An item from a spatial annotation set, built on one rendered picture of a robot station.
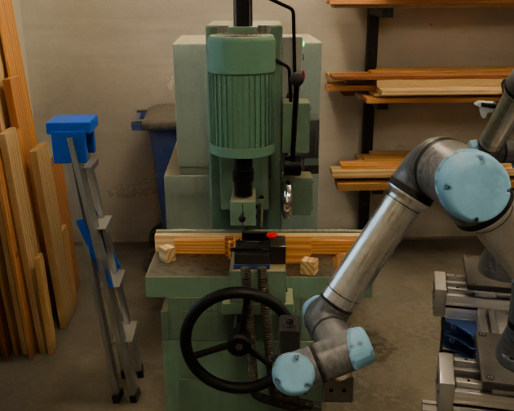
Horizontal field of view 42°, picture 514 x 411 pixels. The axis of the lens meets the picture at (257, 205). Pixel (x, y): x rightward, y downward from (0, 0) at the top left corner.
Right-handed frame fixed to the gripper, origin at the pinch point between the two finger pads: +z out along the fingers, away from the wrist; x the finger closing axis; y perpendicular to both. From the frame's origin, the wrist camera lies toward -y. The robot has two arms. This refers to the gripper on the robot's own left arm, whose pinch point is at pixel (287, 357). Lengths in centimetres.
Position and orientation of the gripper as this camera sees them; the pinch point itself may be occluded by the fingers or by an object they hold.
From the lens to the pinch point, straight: 158.2
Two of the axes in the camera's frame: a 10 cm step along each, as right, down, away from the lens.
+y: 0.0, 9.8, -2.0
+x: 10.0, 0.0, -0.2
